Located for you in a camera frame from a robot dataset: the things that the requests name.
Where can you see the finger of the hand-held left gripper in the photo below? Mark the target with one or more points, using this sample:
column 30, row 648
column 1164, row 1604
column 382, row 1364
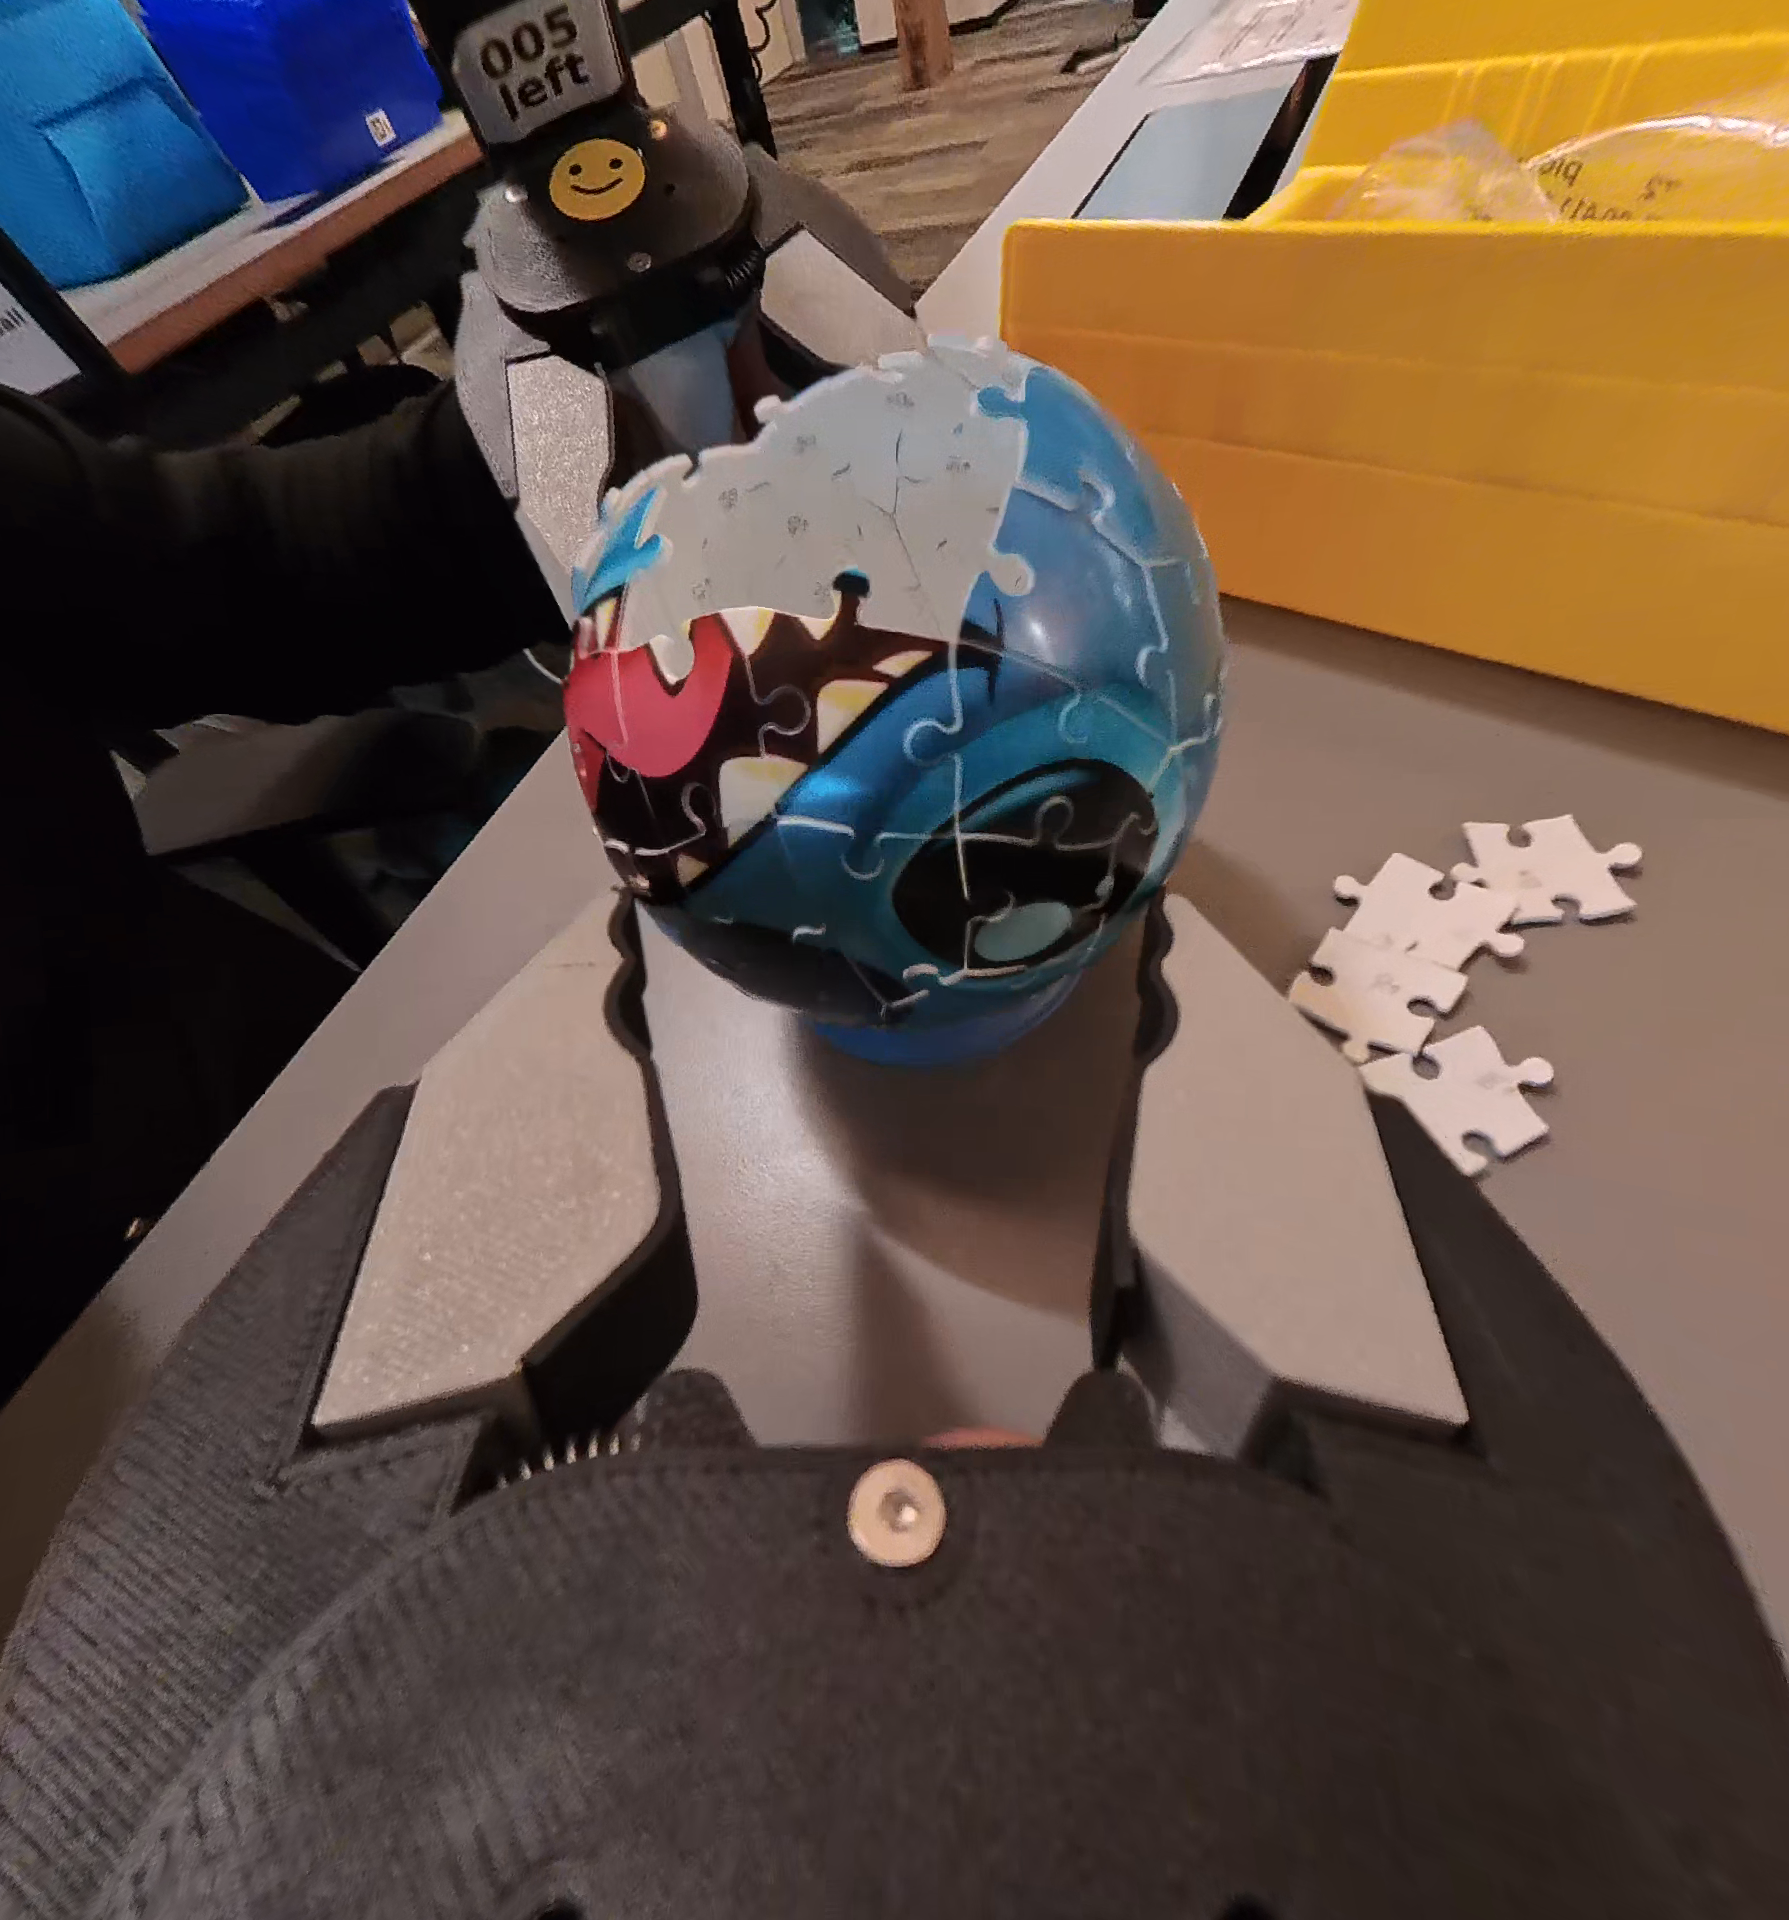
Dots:
column 834, row 337
column 557, row 435

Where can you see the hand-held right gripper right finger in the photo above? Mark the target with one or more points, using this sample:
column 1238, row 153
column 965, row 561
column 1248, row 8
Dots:
column 1284, row 1200

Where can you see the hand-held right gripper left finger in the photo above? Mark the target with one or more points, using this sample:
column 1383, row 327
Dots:
column 504, row 1200

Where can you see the blue monster puzzle ball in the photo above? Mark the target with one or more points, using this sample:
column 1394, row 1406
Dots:
column 985, row 674

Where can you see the person's left forearm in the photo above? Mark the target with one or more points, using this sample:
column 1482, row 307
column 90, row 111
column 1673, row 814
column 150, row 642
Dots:
column 233, row 555

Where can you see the dark blue storage bin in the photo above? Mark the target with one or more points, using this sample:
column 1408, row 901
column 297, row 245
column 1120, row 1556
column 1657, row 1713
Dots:
column 303, row 78

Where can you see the wooden shelf board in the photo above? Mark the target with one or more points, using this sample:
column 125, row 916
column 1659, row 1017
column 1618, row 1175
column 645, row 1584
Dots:
column 204, row 310

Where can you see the flat glossy panel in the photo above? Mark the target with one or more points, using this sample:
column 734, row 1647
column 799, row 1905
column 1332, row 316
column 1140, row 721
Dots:
column 1181, row 150

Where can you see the person's dark clothing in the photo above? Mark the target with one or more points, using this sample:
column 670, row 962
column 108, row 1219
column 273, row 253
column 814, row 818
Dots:
column 53, row 1051

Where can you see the light blue storage bin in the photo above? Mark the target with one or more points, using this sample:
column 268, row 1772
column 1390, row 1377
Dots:
column 67, row 150

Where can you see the yellow plastic bin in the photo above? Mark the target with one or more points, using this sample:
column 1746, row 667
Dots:
column 1360, row 420

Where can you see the clear plastic bag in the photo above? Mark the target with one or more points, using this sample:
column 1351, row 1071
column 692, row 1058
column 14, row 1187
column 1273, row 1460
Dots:
column 1704, row 157

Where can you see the wooden post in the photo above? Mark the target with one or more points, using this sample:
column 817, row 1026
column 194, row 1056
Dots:
column 924, row 38

